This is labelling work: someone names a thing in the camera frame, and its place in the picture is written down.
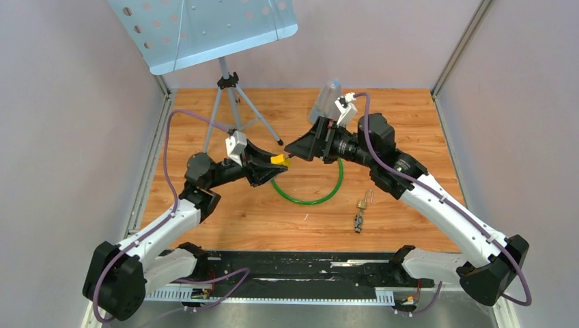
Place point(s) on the small brass padlock with keys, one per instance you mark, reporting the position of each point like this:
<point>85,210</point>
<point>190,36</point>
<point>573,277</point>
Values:
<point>362,205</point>

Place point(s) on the green cable lock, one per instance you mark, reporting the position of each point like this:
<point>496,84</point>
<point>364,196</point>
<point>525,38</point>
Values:
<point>311,188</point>

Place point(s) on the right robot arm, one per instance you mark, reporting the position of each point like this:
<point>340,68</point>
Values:
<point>487,261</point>

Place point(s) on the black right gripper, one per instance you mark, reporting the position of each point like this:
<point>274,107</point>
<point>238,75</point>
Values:
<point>317,142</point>

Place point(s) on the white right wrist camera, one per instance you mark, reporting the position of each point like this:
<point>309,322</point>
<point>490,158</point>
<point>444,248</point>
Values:
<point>347,109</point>

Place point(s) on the yellow padlock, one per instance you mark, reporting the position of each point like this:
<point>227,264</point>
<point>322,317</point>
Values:
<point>281,159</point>

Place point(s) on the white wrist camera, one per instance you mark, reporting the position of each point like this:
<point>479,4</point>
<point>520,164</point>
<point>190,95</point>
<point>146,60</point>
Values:
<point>347,109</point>
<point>235,145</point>

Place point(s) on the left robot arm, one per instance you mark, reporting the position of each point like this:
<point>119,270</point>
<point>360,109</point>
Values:
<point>121,274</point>

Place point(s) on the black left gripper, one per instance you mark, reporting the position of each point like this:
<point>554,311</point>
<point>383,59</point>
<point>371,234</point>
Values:
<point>257,166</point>

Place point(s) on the blue translucent metronome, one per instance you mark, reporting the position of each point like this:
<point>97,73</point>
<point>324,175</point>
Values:
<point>325,103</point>

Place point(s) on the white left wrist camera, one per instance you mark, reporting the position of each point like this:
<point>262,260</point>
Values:
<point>235,145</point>

